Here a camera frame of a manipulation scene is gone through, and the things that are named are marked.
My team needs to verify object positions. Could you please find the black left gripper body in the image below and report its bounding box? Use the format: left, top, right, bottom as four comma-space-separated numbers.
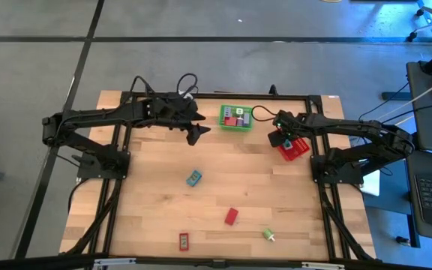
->
144, 91, 198, 132

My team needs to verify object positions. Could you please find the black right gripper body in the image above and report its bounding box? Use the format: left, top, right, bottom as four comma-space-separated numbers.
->
274, 109, 302, 140

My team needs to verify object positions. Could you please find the plain red box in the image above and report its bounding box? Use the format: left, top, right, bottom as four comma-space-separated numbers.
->
223, 207, 240, 227

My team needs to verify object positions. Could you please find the office chair wheel base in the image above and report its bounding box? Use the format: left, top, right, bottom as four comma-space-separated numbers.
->
406, 0, 432, 43

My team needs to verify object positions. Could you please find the red plastic basket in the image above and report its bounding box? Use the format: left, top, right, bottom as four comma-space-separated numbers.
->
277, 136, 311, 163

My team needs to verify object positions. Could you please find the green plastic basket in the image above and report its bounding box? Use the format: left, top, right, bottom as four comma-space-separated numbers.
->
217, 103, 255, 132

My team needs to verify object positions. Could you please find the teal and blue box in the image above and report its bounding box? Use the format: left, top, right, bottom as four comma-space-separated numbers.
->
185, 169, 203, 188

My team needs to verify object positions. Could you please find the white paper sheet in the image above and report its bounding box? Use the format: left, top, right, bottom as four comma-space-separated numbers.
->
361, 170, 382, 197

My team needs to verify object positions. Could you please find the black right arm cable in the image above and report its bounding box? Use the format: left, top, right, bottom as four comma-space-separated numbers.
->
250, 104, 281, 123

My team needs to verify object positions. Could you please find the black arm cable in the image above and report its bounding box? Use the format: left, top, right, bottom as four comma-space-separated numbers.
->
250, 104, 281, 123
129, 73, 200, 99

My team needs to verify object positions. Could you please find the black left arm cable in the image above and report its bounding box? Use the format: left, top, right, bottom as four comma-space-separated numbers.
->
129, 73, 200, 99

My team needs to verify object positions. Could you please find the black aluminium table frame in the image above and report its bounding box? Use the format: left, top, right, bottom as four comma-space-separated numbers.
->
64, 82, 377, 270

